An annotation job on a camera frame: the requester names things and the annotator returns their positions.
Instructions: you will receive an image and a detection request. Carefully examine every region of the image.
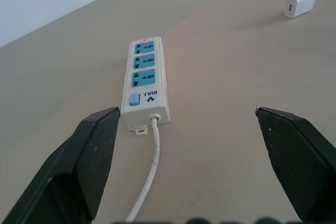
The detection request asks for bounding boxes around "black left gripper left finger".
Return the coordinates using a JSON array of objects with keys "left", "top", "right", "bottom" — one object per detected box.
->
[{"left": 0, "top": 106, "right": 121, "bottom": 224}]

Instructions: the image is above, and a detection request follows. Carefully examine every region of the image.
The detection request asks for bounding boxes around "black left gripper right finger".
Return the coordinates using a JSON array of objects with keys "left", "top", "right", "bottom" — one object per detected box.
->
[{"left": 255, "top": 106, "right": 336, "bottom": 221}]

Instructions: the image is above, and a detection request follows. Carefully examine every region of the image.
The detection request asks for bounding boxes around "white power strip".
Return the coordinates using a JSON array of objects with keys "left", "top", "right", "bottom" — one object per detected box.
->
[{"left": 120, "top": 36, "right": 172, "bottom": 137}]

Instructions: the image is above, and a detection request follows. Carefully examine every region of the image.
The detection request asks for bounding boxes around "white USB charger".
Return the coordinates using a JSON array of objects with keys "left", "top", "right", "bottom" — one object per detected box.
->
[{"left": 283, "top": 0, "right": 317, "bottom": 19}]

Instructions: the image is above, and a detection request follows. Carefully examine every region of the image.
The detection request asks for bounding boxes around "white power strip cable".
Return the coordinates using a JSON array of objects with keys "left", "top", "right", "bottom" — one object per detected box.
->
[{"left": 125, "top": 114, "right": 161, "bottom": 222}]

